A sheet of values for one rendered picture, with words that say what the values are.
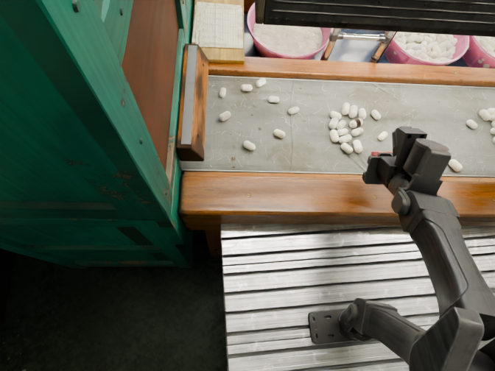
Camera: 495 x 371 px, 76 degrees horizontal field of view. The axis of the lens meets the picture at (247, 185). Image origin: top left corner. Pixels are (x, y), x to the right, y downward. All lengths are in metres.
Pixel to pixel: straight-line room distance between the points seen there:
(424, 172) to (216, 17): 0.74
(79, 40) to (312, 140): 0.70
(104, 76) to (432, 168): 0.53
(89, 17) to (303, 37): 0.87
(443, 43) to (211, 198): 0.90
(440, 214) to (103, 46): 0.52
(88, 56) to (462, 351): 0.49
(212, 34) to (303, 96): 0.32
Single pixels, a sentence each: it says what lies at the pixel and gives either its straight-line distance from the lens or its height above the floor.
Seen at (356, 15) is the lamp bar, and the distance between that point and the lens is 0.70.
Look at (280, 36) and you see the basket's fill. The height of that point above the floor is 0.74.
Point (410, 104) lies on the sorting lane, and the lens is 1.08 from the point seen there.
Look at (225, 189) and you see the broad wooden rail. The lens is 0.77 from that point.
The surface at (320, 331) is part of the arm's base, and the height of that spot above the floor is 0.68.
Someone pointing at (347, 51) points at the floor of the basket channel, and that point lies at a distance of 1.22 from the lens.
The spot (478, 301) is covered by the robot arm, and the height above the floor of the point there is 1.10.
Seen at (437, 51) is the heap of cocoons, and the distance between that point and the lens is 1.26.
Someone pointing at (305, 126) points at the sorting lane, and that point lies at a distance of 0.91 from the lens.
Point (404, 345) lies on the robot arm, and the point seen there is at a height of 0.96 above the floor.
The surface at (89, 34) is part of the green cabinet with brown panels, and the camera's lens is 0.31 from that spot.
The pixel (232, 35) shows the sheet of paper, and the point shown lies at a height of 0.78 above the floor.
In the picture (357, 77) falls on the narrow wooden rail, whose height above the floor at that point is 0.76.
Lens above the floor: 1.49
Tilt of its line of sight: 69 degrees down
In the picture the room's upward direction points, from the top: 11 degrees clockwise
